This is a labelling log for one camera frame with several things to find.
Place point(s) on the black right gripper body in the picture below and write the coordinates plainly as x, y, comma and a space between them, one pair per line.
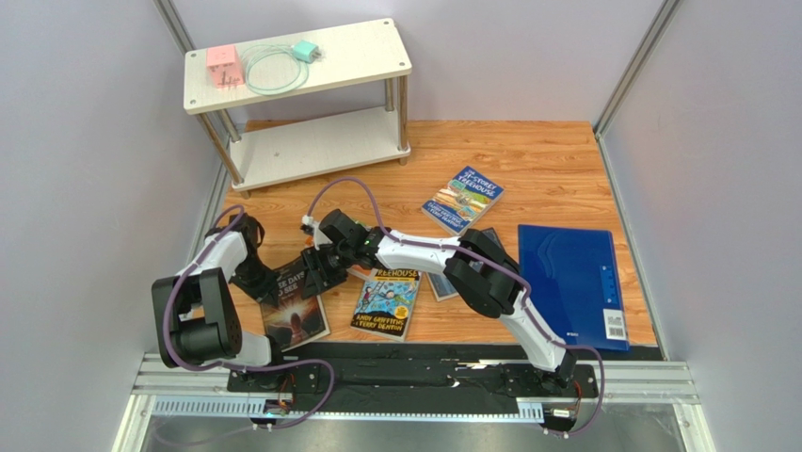
319, 267

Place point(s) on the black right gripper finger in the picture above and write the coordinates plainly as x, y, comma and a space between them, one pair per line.
317, 280
334, 276

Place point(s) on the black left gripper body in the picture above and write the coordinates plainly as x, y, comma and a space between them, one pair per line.
253, 277

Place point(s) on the orange 78-Storey Treehouse book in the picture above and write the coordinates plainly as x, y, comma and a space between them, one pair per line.
360, 272

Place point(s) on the Three Days to See book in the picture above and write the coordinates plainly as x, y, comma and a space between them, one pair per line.
292, 320

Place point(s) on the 169-Storey Treehouse book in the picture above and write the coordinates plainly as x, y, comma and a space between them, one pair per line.
386, 303

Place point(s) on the Nineteen Eighty-Four book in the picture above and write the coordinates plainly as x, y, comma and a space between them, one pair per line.
442, 289

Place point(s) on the blue 91-Storey Treehouse book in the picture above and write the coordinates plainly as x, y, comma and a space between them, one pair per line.
463, 200

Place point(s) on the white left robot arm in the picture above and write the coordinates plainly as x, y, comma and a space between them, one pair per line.
198, 328

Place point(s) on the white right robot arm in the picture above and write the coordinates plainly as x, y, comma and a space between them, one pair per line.
484, 275

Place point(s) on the white two-tier shelf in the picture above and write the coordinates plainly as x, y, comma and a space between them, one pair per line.
350, 111

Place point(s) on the mint green charger plug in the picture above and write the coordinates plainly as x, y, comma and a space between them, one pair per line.
306, 51

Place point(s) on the pink cube power adapter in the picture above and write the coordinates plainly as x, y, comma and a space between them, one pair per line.
224, 66

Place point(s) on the blue file folder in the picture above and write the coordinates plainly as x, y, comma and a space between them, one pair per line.
574, 276

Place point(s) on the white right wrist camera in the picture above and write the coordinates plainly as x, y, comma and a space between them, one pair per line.
315, 238

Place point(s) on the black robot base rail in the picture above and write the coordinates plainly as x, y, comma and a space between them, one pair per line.
408, 378

